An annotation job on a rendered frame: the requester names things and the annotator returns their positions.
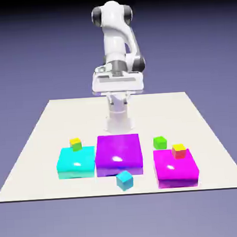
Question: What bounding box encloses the large purple box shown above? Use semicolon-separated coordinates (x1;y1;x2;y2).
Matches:
93;133;145;178

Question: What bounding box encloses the large magenta box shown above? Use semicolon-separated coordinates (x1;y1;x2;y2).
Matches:
153;147;201;190

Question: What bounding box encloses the large cyan box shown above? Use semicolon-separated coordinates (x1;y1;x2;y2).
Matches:
55;145;98;180

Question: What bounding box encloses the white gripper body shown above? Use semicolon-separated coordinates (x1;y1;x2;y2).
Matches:
91;68;145;97

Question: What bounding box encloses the small cyan cube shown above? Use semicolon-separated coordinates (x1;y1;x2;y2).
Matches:
115;169;135;192

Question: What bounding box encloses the small yellow-topped red cube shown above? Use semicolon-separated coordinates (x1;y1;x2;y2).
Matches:
170;143;187;160

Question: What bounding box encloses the small yellow-topped green cube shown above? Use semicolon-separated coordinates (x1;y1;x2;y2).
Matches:
69;137;83;153

